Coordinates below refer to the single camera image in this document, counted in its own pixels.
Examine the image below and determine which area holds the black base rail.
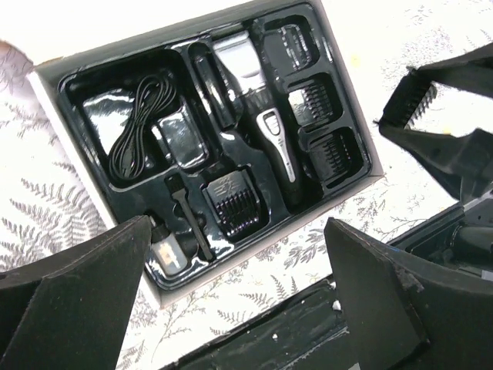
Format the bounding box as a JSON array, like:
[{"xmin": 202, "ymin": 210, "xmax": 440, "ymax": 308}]
[{"xmin": 115, "ymin": 277, "xmax": 363, "ymax": 370}]

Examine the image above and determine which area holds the black charging cable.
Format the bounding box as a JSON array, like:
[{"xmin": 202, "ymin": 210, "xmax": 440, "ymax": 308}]
[{"xmin": 107, "ymin": 75, "xmax": 180, "ymax": 182}]

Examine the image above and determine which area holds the black silver hair clipper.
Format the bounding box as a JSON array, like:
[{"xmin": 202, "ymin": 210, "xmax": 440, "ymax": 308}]
[{"xmin": 213, "ymin": 31, "xmax": 303, "ymax": 207}]

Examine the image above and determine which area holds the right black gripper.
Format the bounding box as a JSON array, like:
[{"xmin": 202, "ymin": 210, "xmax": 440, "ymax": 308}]
[{"xmin": 377, "ymin": 44, "xmax": 492, "ymax": 281}]

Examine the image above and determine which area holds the black comb guard large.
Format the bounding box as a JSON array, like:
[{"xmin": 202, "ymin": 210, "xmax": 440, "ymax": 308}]
[{"xmin": 202, "ymin": 167, "xmax": 268, "ymax": 243}]

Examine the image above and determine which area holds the comb guard in tray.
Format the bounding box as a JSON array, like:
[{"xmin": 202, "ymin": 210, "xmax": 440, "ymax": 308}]
[
  {"xmin": 308, "ymin": 129, "xmax": 364, "ymax": 184},
  {"xmin": 288, "ymin": 82, "xmax": 336, "ymax": 126}
]

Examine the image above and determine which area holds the black cleaning brush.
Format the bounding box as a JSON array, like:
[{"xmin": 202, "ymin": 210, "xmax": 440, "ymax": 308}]
[{"xmin": 165, "ymin": 173, "xmax": 215, "ymax": 261}]

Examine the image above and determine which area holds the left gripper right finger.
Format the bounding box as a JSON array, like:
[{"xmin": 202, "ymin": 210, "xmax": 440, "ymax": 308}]
[{"xmin": 324, "ymin": 218, "xmax": 492, "ymax": 369}]

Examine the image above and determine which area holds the small oil bottle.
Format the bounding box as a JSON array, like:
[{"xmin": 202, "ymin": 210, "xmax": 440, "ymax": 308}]
[{"xmin": 149, "ymin": 216, "xmax": 189, "ymax": 278}]

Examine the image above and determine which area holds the floral table mat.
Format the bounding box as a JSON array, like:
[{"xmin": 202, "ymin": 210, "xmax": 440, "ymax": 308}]
[{"xmin": 1, "ymin": 1, "xmax": 492, "ymax": 369}]

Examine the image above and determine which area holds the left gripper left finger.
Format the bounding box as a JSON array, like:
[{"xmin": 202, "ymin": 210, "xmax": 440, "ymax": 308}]
[{"xmin": 1, "ymin": 216, "xmax": 151, "ymax": 369}]

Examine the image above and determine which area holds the white hair clipper box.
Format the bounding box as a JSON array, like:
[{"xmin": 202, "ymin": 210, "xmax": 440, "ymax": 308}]
[{"xmin": 29, "ymin": 1, "xmax": 383, "ymax": 308}]

